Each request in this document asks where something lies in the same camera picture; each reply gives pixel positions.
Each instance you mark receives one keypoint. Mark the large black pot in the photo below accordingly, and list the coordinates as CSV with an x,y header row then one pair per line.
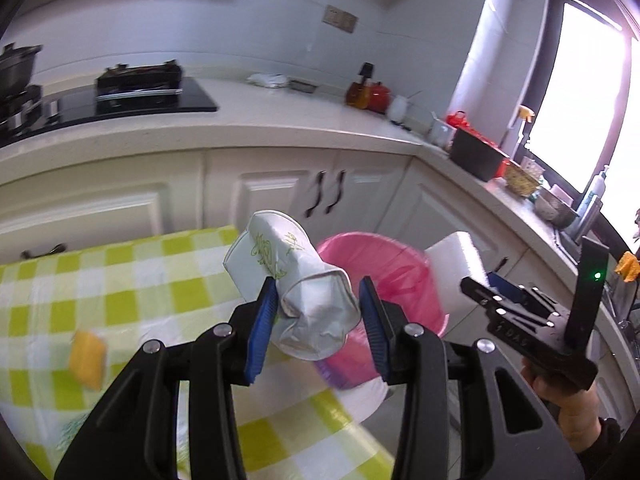
x,y
475,156

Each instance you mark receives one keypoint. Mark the small metal tray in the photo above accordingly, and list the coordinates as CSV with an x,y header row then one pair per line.
x,y
302,86

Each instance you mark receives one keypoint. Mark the black cabinet handle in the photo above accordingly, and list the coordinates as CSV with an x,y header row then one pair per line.
x,y
339,191
318,194

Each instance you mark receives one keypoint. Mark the black cabinet handle right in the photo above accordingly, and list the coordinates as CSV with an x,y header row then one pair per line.
x,y
339,191

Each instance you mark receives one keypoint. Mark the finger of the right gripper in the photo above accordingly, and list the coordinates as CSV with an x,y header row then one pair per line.
x,y
495,305
528,298

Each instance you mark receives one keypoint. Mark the yellow spray bottle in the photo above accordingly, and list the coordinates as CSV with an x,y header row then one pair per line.
x,y
515,133

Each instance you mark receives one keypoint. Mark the green wavy cloth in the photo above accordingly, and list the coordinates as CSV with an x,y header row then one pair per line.
x,y
69,431

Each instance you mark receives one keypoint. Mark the black cabinet handle left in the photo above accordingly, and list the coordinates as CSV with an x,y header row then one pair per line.
x,y
318,194

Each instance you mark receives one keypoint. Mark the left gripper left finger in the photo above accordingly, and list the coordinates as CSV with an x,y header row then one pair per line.
x,y
266,309

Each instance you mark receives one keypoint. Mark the white jar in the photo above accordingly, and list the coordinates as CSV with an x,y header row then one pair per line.
x,y
397,110

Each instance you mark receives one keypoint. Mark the red kettle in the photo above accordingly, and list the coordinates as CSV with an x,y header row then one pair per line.
x,y
458,120

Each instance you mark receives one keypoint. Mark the pink bag trash bin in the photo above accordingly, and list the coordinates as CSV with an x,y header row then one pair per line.
x,y
400,275

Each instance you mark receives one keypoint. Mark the black wok with lid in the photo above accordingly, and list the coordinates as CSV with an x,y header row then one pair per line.
x,y
16,67

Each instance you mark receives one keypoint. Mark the green checked tablecloth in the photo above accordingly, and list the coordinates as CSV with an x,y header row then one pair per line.
x,y
171,287

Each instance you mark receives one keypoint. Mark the white plastic bag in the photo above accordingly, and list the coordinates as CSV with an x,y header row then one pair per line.
x,y
268,81

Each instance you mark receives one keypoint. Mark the small yellow sponge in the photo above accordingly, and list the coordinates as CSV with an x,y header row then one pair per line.
x,y
87,359

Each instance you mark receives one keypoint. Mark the steel bowl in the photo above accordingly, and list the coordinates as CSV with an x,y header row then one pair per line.
x,y
551,209

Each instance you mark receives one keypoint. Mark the yellow patterned bowl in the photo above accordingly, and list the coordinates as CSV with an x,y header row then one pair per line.
x,y
522,180

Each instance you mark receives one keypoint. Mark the wall power socket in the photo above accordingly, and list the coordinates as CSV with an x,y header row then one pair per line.
x,y
340,19

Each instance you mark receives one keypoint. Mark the white printed paper cup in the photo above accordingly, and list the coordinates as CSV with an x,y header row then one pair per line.
x,y
317,308

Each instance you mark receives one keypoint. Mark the red ceramic pot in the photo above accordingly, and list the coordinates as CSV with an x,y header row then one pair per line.
x,y
379,99

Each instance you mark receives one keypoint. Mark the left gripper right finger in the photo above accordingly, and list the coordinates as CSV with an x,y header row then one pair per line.
x,y
382,322

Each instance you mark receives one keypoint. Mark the black gas stove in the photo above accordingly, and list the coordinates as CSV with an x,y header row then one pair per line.
x,y
121,91

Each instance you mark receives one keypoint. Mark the person's right hand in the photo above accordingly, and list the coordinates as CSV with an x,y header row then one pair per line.
x,y
578,416

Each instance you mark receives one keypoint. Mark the oil bottle black cap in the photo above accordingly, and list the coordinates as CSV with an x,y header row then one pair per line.
x,y
358,94

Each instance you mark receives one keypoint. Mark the white dispenser bottle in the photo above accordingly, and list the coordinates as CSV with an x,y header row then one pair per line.
x,y
596,188

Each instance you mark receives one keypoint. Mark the white mug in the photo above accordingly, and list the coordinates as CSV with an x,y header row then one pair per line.
x,y
440,133

